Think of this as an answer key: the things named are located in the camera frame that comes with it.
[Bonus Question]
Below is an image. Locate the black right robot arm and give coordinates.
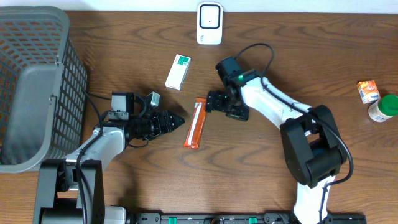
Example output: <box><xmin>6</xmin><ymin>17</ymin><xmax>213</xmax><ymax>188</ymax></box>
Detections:
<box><xmin>206</xmin><ymin>57</ymin><xmax>354</xmax><ymax>223</ymax></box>

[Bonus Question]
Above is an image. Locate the white Panadol medicine box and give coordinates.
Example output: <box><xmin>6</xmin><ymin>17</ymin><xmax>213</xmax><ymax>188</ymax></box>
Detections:
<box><xmin>165</xmin><ymin>54</ymin><xmax>191</xmax><ymax>90</ymax></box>

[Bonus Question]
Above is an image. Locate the black left camera cable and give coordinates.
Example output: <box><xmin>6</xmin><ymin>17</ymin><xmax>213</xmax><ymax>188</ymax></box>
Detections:
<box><xmin>81</xmin><ymin>90</ymin><xmax>113</xmax><ymax>138</ymax></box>

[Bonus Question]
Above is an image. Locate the black camera cable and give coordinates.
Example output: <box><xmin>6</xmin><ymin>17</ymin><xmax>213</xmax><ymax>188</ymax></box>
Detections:
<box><xmin>81</xmin><ymin>90</ymin><xmax>113</xmax><ymax>138</ymax></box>
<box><xmin>234</xmin><ymin>42</ymin><xmax>276</xmax><ymax>78</ymax></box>

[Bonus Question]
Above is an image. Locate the grey plastic basket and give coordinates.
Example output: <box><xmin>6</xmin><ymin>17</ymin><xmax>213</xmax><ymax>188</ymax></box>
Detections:
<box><xmin>1</xmin><ymin>6</ymin><xmax>88</xmax><ymax>173</ymax></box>

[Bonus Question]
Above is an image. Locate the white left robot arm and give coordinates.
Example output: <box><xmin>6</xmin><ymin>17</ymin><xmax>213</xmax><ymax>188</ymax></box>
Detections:
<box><xmin>33</xmin><ymin>92</ymin><xmax>185</xmax><ymax>223</ymax></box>

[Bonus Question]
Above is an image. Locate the green lid jar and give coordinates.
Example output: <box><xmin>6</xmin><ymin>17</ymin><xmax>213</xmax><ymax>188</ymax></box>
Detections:
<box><xmin>368</xmin><ymin>95</ymin><xmax>397</xmax><ymax>123</ymax></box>

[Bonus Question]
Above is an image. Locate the orange snack packet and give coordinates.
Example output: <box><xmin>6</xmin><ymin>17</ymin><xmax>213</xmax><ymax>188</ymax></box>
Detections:
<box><xmin>183</xmin><ymin>98</ymin><xmax>207</xmax><ymax>149</ymax></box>

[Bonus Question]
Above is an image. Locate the white barcode scanner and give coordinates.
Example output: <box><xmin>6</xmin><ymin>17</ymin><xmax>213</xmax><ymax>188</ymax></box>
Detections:
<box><xmin>197</xmin><ymin>2</ymin><xmax>223</xmax><ymax>45</ymax></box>

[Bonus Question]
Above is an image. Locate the orange Kleenex tissue pack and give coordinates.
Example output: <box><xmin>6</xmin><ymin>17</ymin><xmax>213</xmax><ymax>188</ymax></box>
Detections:
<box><xmin>357</xmin><ymin>80</ymin><xmax>380</xmax><ymax>104</ymax></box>

